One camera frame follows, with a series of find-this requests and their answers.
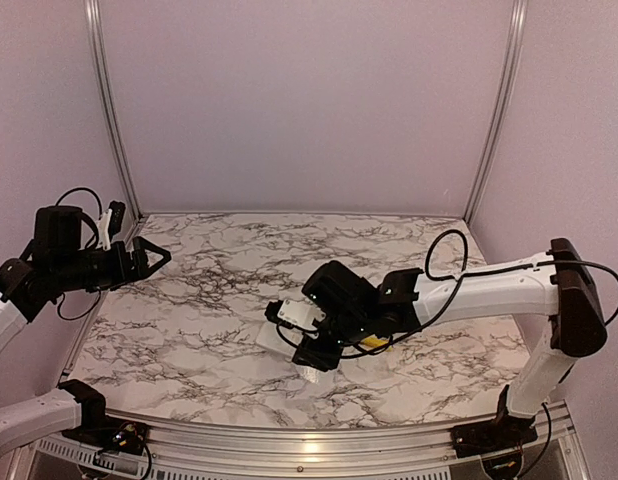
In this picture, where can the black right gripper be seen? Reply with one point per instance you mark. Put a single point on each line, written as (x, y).
(315, 357)

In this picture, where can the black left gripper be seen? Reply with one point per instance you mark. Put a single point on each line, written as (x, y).
(125, 275)

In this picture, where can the yellow handled screwdriver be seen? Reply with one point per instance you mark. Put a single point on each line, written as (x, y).
(373, 342)

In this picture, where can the white remote control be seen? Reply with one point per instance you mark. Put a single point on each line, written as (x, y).
(269, 340)

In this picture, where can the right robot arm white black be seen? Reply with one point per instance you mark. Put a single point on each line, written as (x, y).
(556, 283)

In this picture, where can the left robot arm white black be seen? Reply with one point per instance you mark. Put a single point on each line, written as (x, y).
(69, 252)

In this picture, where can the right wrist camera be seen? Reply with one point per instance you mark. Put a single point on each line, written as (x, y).
(294, 315)

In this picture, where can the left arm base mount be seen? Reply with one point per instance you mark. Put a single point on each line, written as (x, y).
(97, 428)

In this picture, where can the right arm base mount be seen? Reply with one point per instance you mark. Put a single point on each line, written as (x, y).
(499, 433)

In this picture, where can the aluminium front rail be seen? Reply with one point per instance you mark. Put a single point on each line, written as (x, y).
(183, 450)

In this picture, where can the aluminium frame post left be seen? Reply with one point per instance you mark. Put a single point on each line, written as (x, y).
(106, 94)

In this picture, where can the aluminium frame post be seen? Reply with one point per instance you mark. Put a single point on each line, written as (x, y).
(508, 76)
(106, 94)

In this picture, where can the aluminium frame post right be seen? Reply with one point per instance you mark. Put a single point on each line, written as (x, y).
(508, 76)

